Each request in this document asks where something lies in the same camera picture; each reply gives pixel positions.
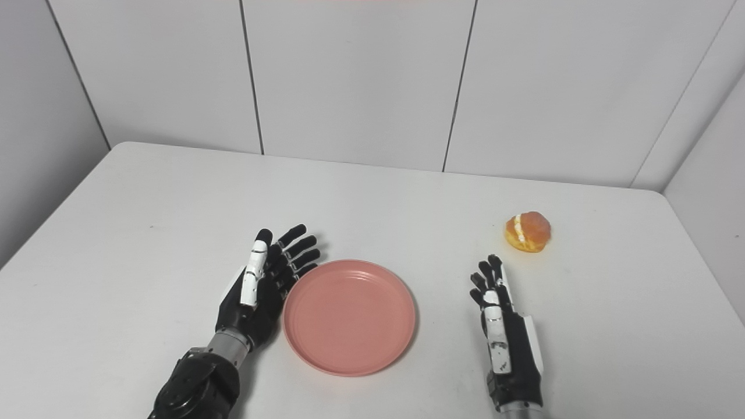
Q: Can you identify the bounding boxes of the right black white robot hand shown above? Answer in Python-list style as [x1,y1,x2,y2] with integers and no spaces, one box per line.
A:
[470,254,545,411]

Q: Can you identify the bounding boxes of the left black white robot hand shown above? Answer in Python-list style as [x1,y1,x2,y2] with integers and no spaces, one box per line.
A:
[215,224,321,350]

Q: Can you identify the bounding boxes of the pink round plate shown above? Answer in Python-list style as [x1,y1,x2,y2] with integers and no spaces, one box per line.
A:
[282,260,417,377]

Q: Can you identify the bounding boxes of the cream puff pastry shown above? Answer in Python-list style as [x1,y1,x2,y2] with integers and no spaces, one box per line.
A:
[504,211,552,253]

